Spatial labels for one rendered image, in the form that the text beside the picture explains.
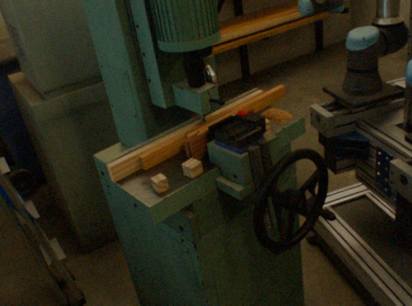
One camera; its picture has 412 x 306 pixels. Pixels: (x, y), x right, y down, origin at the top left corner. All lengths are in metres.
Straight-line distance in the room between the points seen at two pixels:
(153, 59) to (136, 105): 0.18
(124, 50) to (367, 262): 1.21
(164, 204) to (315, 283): 1.12
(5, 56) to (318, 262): 2.09
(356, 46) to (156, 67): 0.77
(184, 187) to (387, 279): 0.95
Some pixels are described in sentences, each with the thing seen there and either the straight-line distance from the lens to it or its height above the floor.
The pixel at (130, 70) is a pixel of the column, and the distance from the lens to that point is 1.36.
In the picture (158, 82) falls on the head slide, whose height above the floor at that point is 1.08.
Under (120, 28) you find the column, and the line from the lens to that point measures 1.33.
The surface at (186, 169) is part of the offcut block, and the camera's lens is 1.15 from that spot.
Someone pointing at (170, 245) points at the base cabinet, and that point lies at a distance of 1.39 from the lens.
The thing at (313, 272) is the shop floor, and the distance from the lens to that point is 2.13.
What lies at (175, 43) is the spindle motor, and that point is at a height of 1.22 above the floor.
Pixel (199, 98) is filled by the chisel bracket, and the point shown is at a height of 1.05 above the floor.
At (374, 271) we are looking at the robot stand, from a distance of 1.83.
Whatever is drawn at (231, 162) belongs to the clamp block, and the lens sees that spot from 1.13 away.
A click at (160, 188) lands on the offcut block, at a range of 1.12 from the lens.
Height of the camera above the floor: 1.52
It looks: 28 degrees down
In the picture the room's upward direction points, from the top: 9 degrees counter-clockwise
